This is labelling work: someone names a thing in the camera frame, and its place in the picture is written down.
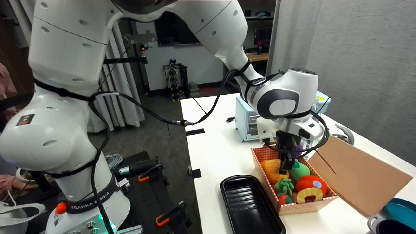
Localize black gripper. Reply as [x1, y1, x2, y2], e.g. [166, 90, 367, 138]
[276, 129, 302, 175]

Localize purple plush toy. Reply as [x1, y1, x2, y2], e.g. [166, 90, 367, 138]
[290, 144, 306, 158]

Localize green avocado plush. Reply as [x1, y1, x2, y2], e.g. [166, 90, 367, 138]
[289, 160, 312, 182]

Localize big red tomato plush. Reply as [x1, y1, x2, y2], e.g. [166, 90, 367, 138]
[295, 174, 330, 199]

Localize cardboard box with gingham lining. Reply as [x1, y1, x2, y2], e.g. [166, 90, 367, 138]
[251, 135, 413, 218]

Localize light blue toaster oven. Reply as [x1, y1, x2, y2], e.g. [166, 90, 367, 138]
[234, 90, 333, 143]

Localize black ridged tray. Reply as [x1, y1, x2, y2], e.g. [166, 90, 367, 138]
[218, 174, 287, 234]

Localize black orange bar clamp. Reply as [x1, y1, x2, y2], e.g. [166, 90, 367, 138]
[153, 199, 192, 230]
[185, 127, 207, 136]
[113, 157, 204, 186]

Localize grey backdrop curtain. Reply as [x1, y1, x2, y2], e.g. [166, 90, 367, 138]
[264, 0, 416, 164]

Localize dark round container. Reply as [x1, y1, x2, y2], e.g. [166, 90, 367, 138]
[367, 213, 416, 234]

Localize round bowl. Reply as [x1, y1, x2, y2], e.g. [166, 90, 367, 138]
[381, 196, 416, 234]

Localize black equipment rack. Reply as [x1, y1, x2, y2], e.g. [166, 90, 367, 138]
[163, 57, 191, 101]

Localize white curtain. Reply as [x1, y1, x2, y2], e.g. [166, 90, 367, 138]
[99, 18, 147, 134]

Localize black tripod with crossbar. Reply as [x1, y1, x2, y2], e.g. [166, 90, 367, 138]
[103, 30, 151, 96]

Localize white plastic object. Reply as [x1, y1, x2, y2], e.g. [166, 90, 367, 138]
[0, 199, 47, 230]

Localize seated person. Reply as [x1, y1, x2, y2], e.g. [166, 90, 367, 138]
[0, 60, 30, 200]

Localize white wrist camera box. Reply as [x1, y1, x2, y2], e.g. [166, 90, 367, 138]
[257, 119, 280, 143]

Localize silver curved metal handle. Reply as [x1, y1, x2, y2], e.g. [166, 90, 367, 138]
[321, 122, 356, 147]

